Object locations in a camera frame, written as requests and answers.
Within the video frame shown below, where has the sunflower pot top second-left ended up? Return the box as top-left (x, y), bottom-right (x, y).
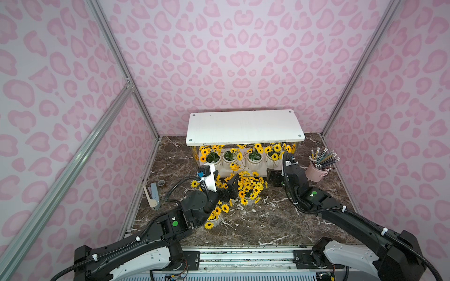
top-left (237, 172), bottom-right (268, 206)

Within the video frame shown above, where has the sunflower pot second-left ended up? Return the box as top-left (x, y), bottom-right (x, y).
top-left (237, 172), bottom-right (268, 206)
top-left (222, 148), bottom-right (244, 167)

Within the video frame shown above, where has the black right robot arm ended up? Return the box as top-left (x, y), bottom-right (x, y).
top-left (267, 153), bottom-right (442, 281)

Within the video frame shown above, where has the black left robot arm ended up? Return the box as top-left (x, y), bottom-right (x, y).
top-left (52, 175), bottom-right (240, 281)

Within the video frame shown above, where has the sunflower pot bottom second-left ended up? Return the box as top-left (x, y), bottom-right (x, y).
top-left (222, 148), bottom-right (244, 167)

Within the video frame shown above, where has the white two-tier shelf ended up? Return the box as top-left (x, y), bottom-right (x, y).
top-left (186, 110), bottom-right (305, 158)

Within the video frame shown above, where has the pink pencil cup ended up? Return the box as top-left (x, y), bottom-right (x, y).
top-left (306, 147), bottom-right (341, 182)

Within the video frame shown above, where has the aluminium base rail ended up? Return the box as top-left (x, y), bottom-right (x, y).
top-left (94, 245), bottom-right (405, 281)

